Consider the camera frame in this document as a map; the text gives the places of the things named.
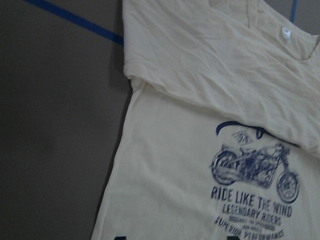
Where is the cream long-sleeve graphic shirt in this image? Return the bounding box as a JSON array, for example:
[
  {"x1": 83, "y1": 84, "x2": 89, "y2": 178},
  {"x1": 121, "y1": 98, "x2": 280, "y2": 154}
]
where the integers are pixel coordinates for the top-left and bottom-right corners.
[{"x1": 91, "y1": 0, "x2": 320, "y2": 240}]

